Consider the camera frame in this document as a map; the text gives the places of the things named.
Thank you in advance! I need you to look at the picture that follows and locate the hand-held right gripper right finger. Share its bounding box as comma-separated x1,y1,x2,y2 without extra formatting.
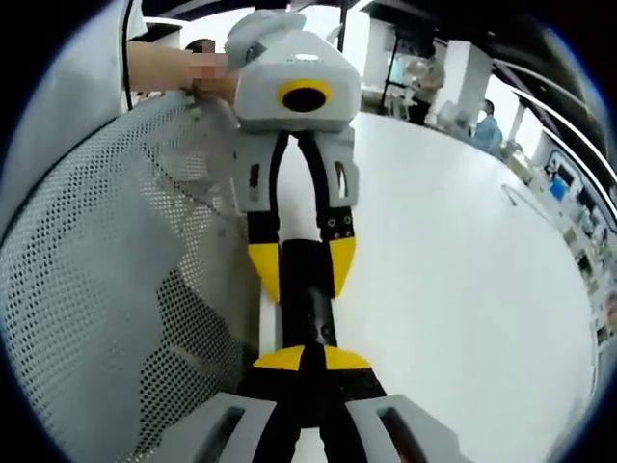
315,344,465,463

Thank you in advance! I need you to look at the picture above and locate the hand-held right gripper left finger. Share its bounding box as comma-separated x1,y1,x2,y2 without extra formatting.
190,343,315,463

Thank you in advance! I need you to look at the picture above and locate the black remote control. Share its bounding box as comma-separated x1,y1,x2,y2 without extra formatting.
277,237,339,349

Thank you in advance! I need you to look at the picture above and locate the person's white shirt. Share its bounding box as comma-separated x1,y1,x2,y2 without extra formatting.
0,0,148,208

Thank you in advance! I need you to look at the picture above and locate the black cable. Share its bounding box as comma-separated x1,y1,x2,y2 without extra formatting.
121,0,136,113

